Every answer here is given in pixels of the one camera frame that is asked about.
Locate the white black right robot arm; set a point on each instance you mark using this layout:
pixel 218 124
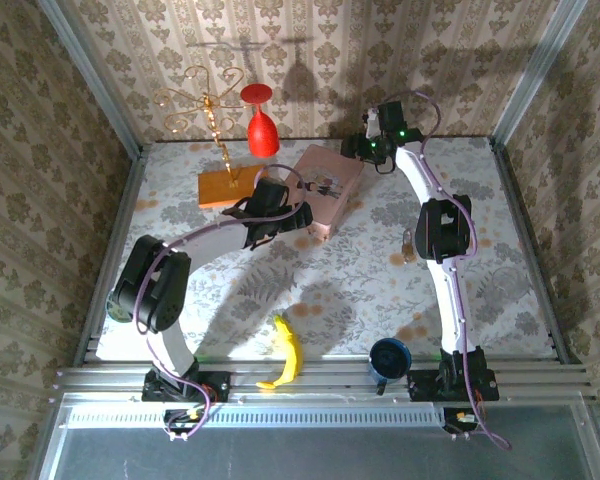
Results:
pixel 450 300

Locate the pink tin box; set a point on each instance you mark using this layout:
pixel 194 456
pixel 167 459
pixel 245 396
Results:
pixel 330 185

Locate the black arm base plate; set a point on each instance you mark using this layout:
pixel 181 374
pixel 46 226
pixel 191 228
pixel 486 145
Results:
pixel 420 387
pixel 215 387

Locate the grey metal panel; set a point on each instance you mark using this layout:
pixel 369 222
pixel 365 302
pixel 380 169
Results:
pixel 305 455

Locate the black connector block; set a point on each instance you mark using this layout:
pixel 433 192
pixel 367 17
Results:
pixel 452 416
pixel 180 415

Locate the dark blue mug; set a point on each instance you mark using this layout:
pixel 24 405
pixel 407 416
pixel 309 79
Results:
pixel 390 357

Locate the green patterned bowl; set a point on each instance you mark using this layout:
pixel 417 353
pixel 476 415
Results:
pixel 112 312

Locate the clear drinking glass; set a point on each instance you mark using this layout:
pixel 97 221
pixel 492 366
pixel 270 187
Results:
pixel 511 284

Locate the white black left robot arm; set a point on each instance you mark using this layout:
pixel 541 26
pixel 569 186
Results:
pixel 215 245

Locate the yellow banana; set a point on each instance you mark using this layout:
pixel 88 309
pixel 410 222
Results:
pixel 290 350

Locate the aluminium frame side rail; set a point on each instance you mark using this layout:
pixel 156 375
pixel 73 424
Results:
pixel 112 250
pixel 524 220

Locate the red wine glass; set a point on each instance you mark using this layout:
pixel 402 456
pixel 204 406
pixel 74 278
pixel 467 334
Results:
pixel 262 132

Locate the aluminium frame post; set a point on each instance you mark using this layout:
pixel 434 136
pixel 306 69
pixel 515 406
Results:
pixel 535 65
pixel 90 75

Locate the floral patterned tablecloth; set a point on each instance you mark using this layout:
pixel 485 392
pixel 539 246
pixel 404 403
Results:
pixel 360 280

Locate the wide aluminium base rail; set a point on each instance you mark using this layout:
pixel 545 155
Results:
pixel 330 380

